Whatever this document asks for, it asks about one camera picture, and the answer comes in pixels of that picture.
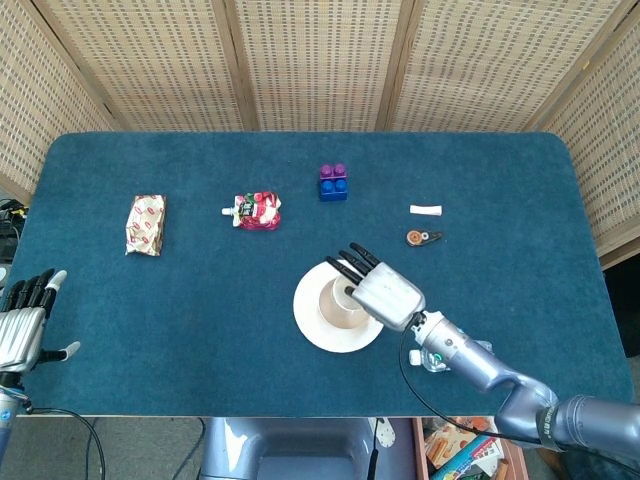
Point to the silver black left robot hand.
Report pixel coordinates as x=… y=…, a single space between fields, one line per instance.
x=20 y=325

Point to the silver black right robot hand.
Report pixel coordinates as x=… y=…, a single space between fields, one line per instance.
x=390 y=295

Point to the beige cup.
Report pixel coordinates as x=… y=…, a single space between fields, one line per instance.
x=330 y=311

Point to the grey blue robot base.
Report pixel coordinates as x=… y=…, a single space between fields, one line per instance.
x=280 y=450

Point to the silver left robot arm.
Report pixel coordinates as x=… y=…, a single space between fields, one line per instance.
x=6 y=420

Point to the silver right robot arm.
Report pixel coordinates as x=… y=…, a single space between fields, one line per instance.
x=500 y=375

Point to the large white plate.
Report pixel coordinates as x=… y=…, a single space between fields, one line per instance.
x=309 y=325

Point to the brown round correction tape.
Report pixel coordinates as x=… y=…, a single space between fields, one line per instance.
x=416 y=238

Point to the blue toy building block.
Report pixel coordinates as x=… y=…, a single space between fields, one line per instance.
x=333 y=192

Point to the purple toy building block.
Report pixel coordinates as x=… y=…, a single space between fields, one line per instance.
x=332 y=172

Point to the white perforated oval tag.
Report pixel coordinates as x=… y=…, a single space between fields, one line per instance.
x=386 y=434

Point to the red spouted drink pouch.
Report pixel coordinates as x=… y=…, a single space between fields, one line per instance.
x=257 y=212

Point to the cream wrapped snack packet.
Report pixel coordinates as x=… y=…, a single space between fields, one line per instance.
x=145 y=225

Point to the crate of colourful books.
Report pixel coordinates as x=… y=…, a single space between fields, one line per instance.
x=465 y=450

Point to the blue carpet table cover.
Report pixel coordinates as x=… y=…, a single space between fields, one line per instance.
x=200 y=310

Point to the woven bamboo screen panel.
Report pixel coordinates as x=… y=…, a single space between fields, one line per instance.
x=320 y=65
x=500 y=65
x=600 y=150
x=30 y=100
x=150 y=65

